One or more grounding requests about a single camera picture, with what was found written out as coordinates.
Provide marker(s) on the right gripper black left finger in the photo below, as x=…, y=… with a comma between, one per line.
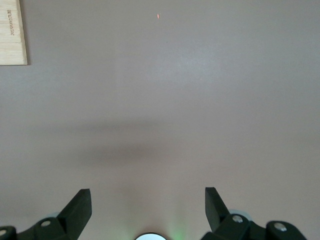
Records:
x=72, y=215

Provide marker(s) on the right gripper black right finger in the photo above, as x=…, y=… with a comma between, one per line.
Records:
x=217, y=215

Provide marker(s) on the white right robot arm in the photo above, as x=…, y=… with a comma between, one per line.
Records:
x=150, y=237

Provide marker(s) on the brown table cover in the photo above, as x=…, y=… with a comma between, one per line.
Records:
x=160, y=112

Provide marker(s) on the bamboo cutting board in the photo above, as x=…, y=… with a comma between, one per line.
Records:
x=11, y=37

